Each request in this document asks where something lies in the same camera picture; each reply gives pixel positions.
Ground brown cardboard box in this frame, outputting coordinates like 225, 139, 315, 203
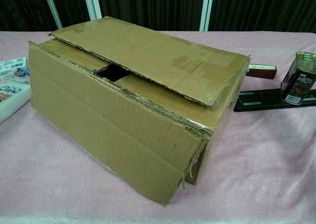
27, 16, 252, 205

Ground slanted white frame post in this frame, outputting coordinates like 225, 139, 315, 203
41, 0, 63, 29

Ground pink fleece tablecloth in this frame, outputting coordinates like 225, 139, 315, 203
0, 30, 316, 224

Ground gold black tin can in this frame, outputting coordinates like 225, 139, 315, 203
280, 51, 316, 106

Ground red block with white face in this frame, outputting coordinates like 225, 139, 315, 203
248, 63, 277, 80

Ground white blue soap carton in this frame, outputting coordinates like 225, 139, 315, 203
0, 56, 31, 84

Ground black slotted metal bracket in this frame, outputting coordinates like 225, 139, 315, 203
233, 88, 316, 113

